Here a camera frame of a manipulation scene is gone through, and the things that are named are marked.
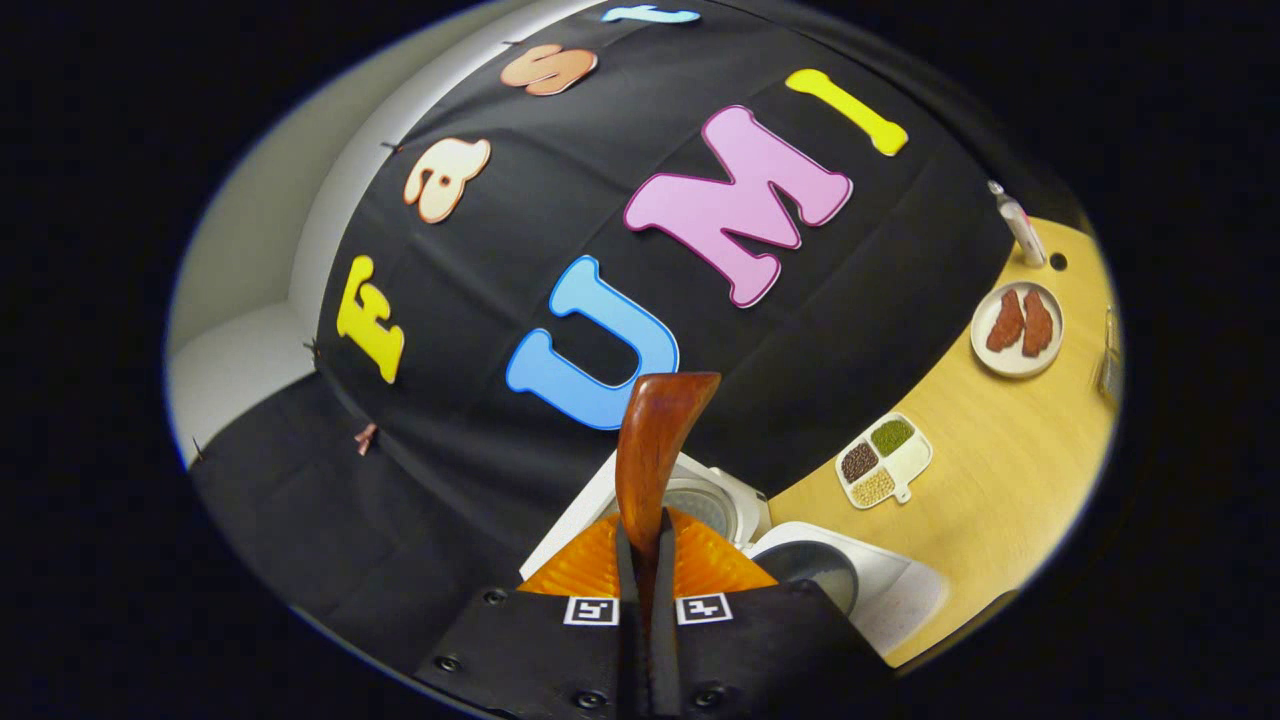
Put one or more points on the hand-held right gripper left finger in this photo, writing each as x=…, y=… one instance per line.
x=628, y=640

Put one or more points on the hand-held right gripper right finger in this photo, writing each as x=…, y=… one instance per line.
x=665, y=640

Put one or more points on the brown wooden spoon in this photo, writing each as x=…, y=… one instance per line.
x=655, y=450

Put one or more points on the white rice cooker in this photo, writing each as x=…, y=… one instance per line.
x=900, y=590

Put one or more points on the black backdrop cloth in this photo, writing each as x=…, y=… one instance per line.
x=480, y=480

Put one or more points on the white divided dish of beans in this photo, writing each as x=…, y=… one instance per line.
x=885, y=462

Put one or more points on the pink cloth clip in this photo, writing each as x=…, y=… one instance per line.
x=366, y=439

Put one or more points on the white round plate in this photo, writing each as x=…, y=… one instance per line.
x=1015, y=365

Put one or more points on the red meat piece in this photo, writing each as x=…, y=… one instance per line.
x=1006, y=322
x=1038, y=325

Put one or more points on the clear bottle with pink label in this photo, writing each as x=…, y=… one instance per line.
x=1022, y=230

